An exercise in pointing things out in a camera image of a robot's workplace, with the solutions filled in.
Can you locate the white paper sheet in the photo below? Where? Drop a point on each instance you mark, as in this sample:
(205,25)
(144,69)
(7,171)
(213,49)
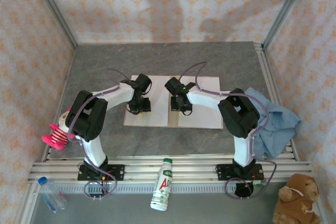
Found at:
(157,113)
(204,116)

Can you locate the brown cardboard folder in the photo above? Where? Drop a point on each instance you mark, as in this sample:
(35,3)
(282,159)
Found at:
(173,121)

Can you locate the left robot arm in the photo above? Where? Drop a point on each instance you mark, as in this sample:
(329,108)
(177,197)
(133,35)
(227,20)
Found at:
(86,116)

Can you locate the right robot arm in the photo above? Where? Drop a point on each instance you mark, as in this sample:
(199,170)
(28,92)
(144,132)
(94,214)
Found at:
(239,116)

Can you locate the white green drink bottle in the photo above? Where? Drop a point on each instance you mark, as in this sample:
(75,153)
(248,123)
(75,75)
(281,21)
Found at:
(164,184)

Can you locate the pink white plush toy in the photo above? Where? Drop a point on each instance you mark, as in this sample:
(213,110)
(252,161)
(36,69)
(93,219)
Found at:
(56,136)

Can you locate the blue cloth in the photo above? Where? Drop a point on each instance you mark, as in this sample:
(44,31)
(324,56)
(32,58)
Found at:
(278,121)

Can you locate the clear bottle blue cap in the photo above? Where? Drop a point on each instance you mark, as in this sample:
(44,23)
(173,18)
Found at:
(51,195)

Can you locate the brown teddy bear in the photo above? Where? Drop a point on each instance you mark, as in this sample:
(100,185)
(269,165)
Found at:
(296,200)

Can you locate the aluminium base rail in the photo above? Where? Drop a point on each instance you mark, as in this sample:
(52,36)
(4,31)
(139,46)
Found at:
(141,171)

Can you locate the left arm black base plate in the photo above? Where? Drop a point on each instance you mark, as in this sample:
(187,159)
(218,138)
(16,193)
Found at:
(118,169)

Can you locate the aluminium side rail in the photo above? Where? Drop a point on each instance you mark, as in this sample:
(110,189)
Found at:
(266,66)

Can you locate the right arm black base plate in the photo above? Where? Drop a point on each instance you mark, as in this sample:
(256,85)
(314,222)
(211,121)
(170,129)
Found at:
(223,169)

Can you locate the left aluminium corner post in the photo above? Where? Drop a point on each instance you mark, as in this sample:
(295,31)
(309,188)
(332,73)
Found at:
(52,6)

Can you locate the aluminium corner post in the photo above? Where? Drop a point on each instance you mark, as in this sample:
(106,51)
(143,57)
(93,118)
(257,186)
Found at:
(286,6)
(52,6)

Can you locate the right aluminium corner post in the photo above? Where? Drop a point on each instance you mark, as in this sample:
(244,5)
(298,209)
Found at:
(286,6)

